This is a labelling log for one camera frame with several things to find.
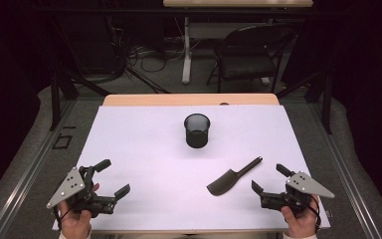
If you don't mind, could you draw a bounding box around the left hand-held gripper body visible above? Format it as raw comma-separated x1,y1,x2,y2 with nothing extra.
46,165,117,219

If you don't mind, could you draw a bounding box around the white board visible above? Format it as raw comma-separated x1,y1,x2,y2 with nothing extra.
52,105,331,232

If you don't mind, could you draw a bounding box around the person's left hand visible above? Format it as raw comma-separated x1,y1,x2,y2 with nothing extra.
58,183,100,239

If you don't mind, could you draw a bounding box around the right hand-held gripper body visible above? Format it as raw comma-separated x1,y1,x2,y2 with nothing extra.
260,171,335,214

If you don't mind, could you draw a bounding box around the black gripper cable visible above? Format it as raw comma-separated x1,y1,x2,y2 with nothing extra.
306,194,322,233
53,204,75,231

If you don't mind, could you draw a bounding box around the black folding chair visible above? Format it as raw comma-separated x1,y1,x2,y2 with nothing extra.
206,23,299,94

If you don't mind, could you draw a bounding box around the black spatula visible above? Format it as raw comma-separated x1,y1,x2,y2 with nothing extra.
206,155,264,197

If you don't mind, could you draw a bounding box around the tangle of floor cables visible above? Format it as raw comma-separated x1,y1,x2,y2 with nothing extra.
107,16,183,84

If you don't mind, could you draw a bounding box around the metal floor rail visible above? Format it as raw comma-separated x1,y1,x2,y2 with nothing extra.
309,103,382,239
0,99,79,239

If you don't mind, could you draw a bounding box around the black metal stand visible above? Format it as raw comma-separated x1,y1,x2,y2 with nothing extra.
277,68,333,135
48,19,112,132

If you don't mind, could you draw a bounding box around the white-legged desk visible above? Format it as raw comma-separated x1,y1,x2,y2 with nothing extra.
162,0,314,86

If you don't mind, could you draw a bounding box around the black mesh cup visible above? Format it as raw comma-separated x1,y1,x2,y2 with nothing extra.
183,113,211,149

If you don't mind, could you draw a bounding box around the person's right hand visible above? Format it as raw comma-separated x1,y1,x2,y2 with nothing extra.
281,195,321,238

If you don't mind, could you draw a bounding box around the wooden table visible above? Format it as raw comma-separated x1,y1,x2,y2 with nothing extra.
89,93,289,235

